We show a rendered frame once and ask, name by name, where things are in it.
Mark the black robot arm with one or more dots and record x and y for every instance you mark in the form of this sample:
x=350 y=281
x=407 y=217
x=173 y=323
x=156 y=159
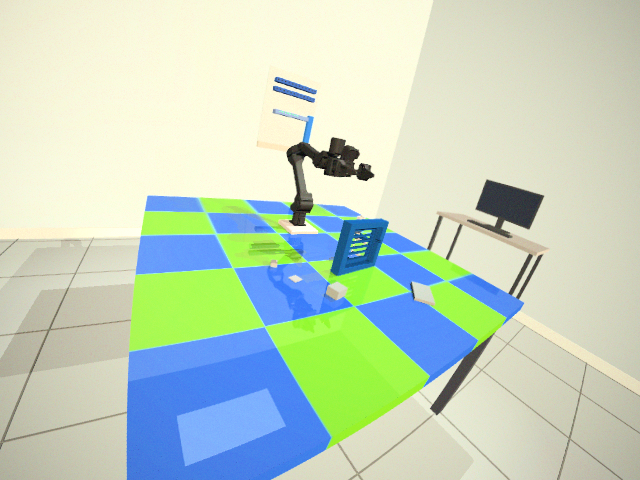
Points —
x=303 y=200

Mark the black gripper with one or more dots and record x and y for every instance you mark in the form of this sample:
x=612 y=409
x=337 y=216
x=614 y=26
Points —
x=340 y=168

